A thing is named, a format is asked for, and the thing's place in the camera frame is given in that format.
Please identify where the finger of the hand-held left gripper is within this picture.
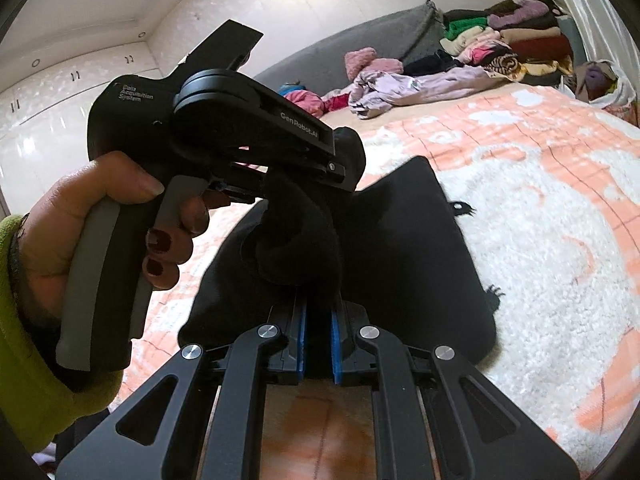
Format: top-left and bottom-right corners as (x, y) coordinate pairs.
(227, 85), (347, 190)
(177, 20), (264, 73)

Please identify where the black garment with orange cuffs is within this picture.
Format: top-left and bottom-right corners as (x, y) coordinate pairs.
(177, 127), (502, 378)

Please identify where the white wardrobe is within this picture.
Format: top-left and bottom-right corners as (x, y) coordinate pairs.
(0, 40), (166, 206)

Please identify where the black crumpled cloth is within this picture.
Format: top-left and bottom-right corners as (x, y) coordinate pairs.
(402, 50), (463, 77)

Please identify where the grey blanket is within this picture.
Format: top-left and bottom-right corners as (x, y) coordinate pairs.
(252, 4), (446, 96)

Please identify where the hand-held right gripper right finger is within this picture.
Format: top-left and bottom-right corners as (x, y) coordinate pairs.
(330, 300), (581, 480)

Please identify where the white curtain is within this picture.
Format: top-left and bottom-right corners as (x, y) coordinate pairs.
(535, 0), (640, 126)

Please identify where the person's left hand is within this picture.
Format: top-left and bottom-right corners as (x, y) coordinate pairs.
(19, 152), (211, 331)

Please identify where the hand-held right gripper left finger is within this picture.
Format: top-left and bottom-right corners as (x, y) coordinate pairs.
(55, 292), (308, 480)

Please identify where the pink velvet blanket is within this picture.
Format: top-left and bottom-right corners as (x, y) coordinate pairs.
(280, 89), (323, 116)

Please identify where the lilac crumpled garment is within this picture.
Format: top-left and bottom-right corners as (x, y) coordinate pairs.
(347, 65), (496, 121)

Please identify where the peach white patterned blanket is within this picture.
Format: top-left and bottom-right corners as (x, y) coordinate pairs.
(120, 80), (640, 480)

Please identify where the light pink cloth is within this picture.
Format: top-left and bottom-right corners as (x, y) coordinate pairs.
(367, 57), (405, 78)

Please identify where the pile of folded clothes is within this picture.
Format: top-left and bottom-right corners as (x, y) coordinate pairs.
(440, 0), (576, 83)

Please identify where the pink fluffy cloth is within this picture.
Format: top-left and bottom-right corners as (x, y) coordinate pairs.
(345, 47), (377, 78)

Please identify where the white bag of clothes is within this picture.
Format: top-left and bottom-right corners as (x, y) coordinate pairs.
(572, 59), (636, 111)

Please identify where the person's left forearm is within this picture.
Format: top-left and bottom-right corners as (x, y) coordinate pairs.
(0, 214), (126, 456)

